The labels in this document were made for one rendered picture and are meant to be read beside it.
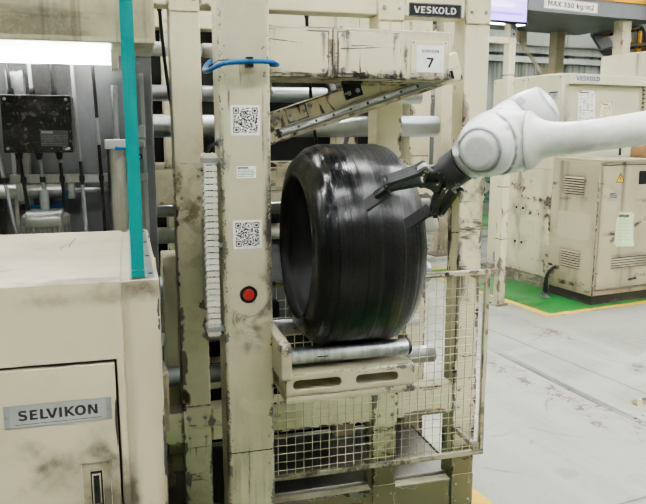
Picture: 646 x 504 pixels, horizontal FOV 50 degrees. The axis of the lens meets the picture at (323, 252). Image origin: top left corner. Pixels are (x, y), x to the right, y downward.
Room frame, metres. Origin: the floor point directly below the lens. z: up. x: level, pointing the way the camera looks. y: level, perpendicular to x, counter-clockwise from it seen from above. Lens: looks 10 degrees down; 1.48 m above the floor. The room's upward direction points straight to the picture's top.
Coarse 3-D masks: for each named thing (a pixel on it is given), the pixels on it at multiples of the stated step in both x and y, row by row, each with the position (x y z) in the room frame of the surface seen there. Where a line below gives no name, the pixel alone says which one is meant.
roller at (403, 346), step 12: (300, 348) 1.76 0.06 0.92; (312, 348) 1.77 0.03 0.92; (324, 348) 1.77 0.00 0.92; (336, 348) 1.78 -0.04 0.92; (348, 348) 1.79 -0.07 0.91; (360, 348) 1.79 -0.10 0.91; (372, 348) 1.80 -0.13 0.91; (384, 348) 1.81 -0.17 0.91; (396, 348) 1.82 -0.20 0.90; (408, 348) 1.83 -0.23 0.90; (300, 360) 1.75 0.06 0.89; (312, 360) 1.76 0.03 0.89; (324, 360) 1.77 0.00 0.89; (336, 360) 1.78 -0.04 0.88
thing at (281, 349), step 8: (272, 336) 1.80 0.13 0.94; (280, 336) 1.78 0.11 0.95; (272, 344) 1.80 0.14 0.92; (280, 344) 1.71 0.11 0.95; (288, 344) 1.71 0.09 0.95; (272, 352) 1.80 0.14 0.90; (280, 352) 1.70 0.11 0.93; (288, 352) 1.70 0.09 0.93; (272, 360) 1.80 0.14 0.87; (280, 360) 1.70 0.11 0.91; (288, 360) 1.70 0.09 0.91; (280, 368) 1.71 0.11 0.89; (288, 368) 1.70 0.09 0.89; (280, 376) 1.71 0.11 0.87; (288, 376) 1.70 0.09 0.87
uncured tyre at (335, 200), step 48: (336, 144) 1.92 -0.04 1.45; (288, 192) 2.04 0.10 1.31; (336, 192) 1.71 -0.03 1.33; (288, 240) 2.15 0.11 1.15; (336, 240) 1.67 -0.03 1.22; (384, 240) 1.69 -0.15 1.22; (288, 288) 2.03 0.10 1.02; (336, 288) 1.67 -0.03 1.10; (384, 288) 1.69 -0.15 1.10; (336, 336) 1.75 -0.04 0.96; (384, 336) 1.81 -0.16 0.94
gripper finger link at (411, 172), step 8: (424, 160) 1.44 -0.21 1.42; (408, 168) 1.44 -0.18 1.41; (416, 168) 1.44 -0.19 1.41; (424, 168) 1.42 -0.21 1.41; (384, 176) 1.45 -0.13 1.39; (392, 176) 1.45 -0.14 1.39; (400, 176) 1.44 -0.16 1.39; (408, 176) 1.43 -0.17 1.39; (416, 176) 1.44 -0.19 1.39; (384, 184) 1.44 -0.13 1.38; (392, 184) 1.44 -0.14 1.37
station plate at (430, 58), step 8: (424, 48) 2.20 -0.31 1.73; (432, 48) 2.21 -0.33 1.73; (440, 48) 2.21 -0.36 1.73; (424, 56) 2.20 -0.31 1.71; (432, 56) 2.21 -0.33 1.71; (440, 56) 2.21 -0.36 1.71; (416, 64) 2.19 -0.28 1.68; (424, 64) 2.20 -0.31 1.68; (432, 64) 2.21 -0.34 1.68; (440, 64) 2.21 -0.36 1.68; (440, 72) 2.21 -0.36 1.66
